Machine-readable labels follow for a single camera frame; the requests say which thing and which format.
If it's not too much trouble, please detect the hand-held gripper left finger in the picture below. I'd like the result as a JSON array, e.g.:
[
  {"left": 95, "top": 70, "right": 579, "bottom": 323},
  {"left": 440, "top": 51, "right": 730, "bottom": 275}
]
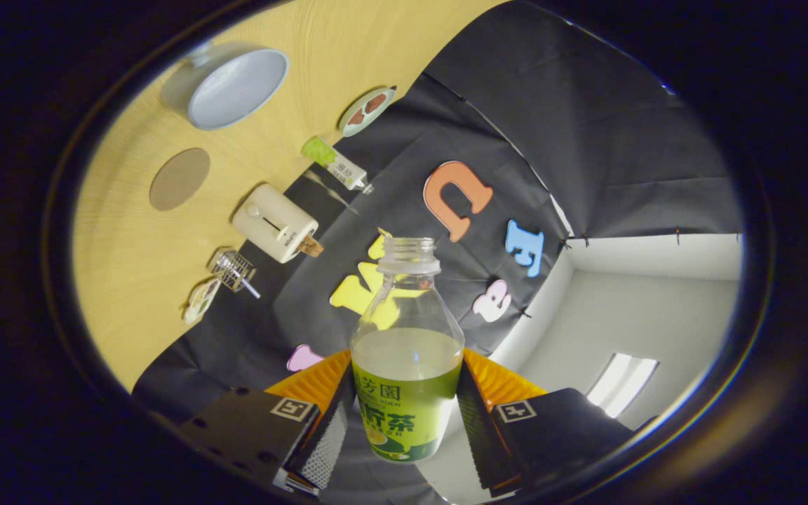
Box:
[{"left": 180, "top": 349, "right": 356, "bottom": 495}]

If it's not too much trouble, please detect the white divided tray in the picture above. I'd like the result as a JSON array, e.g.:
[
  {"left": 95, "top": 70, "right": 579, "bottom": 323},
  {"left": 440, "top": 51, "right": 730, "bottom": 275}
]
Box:
[{"left": 184, "top": 278, "right": 222, "bottom": 325}]

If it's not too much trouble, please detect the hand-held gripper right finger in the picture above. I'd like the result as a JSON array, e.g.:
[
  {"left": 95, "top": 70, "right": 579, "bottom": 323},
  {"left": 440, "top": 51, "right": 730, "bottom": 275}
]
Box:
[{"left": 456, "top": 347, "right": 636, "bottom": 495}]

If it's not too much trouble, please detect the white cup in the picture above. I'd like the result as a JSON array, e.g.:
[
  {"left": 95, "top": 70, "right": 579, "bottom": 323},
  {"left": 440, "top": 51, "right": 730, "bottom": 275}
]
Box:
[{"left": 161, "top": 42, "right": 290, "bottom": 131}]

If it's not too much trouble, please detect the round brown coaster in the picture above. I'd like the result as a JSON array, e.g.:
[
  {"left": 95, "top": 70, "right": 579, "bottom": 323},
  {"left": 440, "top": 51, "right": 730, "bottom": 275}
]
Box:
[{"left": 149, "top": 147, "right": 211, "bottom": 212}]

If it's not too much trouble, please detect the wooden table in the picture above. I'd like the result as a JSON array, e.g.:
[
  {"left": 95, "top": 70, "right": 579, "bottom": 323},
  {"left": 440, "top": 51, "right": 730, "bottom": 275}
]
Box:
[{"left": 71, "top": 0, "right": 510, "bottom": 393}]

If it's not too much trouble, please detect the ceiling light panel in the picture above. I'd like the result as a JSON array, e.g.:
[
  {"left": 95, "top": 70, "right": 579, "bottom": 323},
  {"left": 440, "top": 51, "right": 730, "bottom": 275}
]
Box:
[{"left": 586, "top": 353, "right": 659, "bottom": 419}]

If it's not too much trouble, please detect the white toaster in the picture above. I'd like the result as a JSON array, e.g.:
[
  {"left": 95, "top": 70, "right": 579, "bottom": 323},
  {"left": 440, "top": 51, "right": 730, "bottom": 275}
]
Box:
[{"left": 232, "top": 183, "right": 320, "bottom": 264}]

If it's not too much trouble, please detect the pale green plate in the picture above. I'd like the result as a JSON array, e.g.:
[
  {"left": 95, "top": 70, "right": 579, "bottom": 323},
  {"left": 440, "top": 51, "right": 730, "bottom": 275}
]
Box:
[{"left": 339, "top": 86, "right": 398, "bottom": 137}]

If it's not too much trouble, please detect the green label juice bottle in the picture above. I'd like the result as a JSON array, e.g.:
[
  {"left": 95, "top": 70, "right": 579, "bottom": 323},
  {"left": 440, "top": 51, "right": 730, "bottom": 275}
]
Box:
[{"left": 350, "top": 236, "right": 466, "bottom": 464}]

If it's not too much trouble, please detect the wire mesh holder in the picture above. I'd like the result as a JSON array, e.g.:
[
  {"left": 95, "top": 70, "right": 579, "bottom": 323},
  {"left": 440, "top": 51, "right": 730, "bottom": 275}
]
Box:
[{"left": 208, "top": 249, "right": 257, "bottom": 292}]

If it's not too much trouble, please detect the tall white green bottle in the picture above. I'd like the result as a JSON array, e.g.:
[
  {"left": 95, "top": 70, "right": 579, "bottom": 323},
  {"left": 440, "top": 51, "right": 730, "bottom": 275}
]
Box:
[{"left": 301, "top": 136, "right": 375, "bottom": 195}]

